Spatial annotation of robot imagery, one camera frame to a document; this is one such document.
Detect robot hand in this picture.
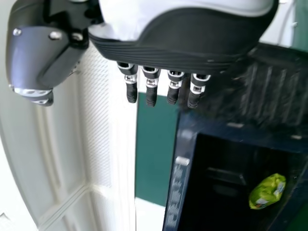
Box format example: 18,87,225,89
4,0,280,110

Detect black oven with glass door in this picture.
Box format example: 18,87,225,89
162,43,308,231

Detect yellow-green biscuit packet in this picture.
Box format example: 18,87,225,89
248,173,287,210

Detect white perforated cable duct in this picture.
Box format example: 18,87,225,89
76,45,138,190

